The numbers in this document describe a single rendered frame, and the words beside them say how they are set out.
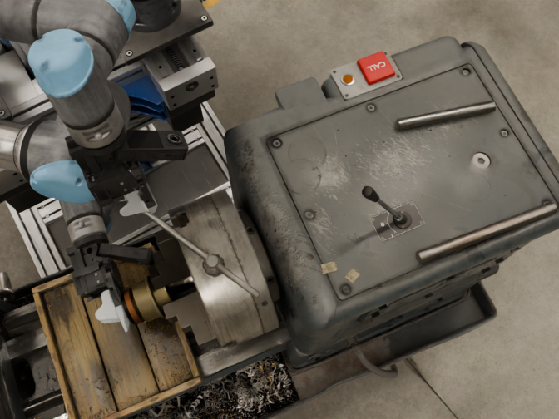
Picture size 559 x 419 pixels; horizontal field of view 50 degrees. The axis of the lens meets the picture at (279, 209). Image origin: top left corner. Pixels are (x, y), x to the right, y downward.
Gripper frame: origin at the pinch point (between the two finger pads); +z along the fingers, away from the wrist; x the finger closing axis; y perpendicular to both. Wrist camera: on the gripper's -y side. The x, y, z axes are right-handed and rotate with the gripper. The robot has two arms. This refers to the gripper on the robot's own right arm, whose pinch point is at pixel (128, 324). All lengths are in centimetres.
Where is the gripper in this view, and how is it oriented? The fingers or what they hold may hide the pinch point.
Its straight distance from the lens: 127.1
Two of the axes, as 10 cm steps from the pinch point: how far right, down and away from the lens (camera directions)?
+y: -9.2, 3.6, -1.5
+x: 0.1, -3.4, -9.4
